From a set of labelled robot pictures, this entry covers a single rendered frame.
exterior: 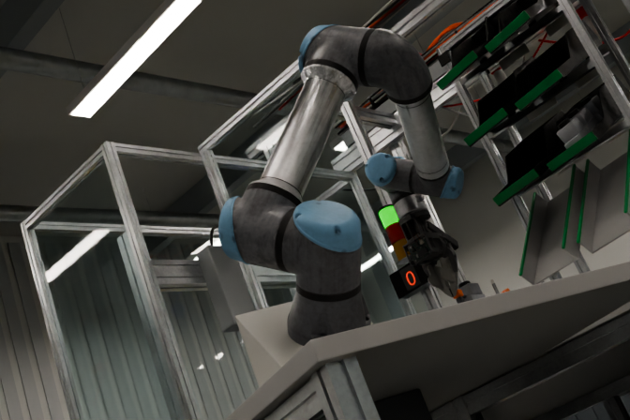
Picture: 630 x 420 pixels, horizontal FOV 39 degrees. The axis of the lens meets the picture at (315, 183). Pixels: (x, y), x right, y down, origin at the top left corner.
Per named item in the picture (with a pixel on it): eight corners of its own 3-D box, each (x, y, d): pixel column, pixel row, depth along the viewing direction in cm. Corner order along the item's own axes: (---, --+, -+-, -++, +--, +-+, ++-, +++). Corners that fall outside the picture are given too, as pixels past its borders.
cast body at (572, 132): (588, 144, 190) (566, 119, 190) (572, 157, 192) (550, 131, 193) (596, 133, 197) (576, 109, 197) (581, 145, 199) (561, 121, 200)
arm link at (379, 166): (411, 154, 204) (426, 166, 214) (366, 148, 209) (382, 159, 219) (403, 187, 203) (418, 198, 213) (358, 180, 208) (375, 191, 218)
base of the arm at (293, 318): (320, 359, 154) (319, 307, 150) (271, 324, 165) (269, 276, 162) (387, 332, 162) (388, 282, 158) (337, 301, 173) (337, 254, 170)
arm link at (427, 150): (432, 20, 173) (470, 174, 209) (379, 16, 177) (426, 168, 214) (412, 63, 167) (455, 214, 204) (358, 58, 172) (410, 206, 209)
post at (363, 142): (460, 360, 231) (323, 47, 269) (452, 365, 233) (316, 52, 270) (467, 359, 233) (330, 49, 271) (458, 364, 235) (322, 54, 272)
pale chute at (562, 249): (578, 259, 186) (562, 247, 186) (533, 287, 195) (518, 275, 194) (588, 175, 207) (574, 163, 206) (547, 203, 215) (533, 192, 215)
